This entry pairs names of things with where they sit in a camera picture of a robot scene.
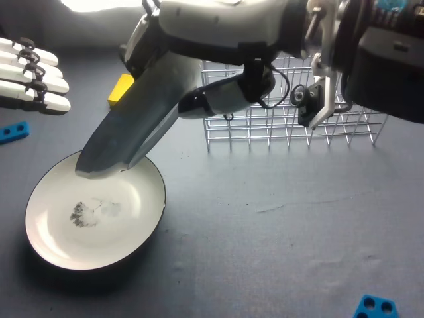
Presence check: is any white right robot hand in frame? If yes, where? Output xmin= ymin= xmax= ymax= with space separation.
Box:
xmin=119 ymin=0 xmax=307 ymax=121

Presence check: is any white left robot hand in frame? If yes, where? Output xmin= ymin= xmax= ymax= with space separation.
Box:
xmin=0 ymin=36 xmax=72 ymax=116

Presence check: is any white plate with dark rim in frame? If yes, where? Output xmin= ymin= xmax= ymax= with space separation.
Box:
xmin=75 ymin=49 xmax=203 ymax=180
xmin=25 ymin=150 xmax=168 ymax=272

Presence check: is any small blue two-hole block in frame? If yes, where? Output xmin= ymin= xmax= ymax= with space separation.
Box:
xmin=0 ymin=121 xmax=30 ymax=145

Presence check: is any yellow rectangular block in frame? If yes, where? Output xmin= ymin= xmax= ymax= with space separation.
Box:
xmin=107 ymin=73 xmax=135 ymax=109

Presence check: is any grey tablecloth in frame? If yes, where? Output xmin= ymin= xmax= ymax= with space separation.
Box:
xmin=0 ymin=9 xmax=424 ymax=318

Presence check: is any blue pentagon block with holes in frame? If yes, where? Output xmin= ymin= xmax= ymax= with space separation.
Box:
xmin=352 ymin=293 xmax=398 ymax=318

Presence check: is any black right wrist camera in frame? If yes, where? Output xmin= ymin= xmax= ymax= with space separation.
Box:
xmin=290 ymin=82 xmax=327 ymax=129

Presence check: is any silver wire dish rack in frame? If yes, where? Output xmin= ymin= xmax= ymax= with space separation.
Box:
xmin=200 ymin=56 xmax=390 ymax=152

